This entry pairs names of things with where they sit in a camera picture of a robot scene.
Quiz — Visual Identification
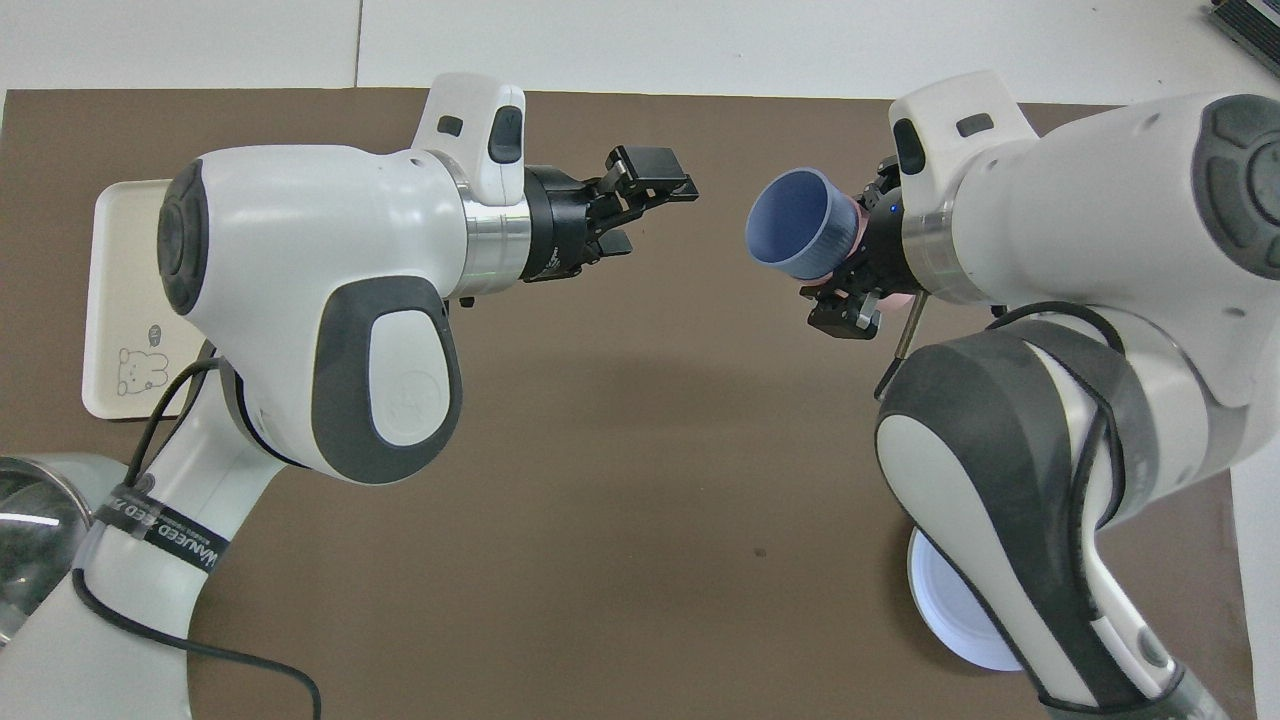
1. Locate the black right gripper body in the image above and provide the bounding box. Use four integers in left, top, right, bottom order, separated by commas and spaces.
838, 155, 909, 301

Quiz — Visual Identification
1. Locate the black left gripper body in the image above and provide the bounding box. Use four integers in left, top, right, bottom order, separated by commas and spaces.
520, 163, 613, 285

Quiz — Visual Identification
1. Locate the pink plastic cup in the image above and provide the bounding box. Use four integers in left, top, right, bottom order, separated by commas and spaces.
798, 193, 917, 301

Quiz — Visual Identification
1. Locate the blue plastic cup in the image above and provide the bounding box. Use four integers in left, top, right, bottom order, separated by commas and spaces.
745, 168, 861, 282

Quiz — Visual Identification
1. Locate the cream rabbit print tray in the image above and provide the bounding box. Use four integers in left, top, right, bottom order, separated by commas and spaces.
81, 178, 213, 422

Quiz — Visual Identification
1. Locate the brown table mat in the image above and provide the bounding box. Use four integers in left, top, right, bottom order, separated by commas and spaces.
0, 88, 1257, 720

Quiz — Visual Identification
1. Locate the grey laptop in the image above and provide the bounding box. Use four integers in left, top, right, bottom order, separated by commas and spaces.
1205, 0, 1280, 77

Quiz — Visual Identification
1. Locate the pale green cooking pot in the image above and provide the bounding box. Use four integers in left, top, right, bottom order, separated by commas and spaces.
0, 453, 136, 651

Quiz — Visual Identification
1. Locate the glass pot lid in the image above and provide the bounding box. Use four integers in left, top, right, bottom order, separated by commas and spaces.
0, 468, 93, 643

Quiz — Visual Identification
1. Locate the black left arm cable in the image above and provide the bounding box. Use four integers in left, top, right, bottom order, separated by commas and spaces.
68, 350, 324, 720

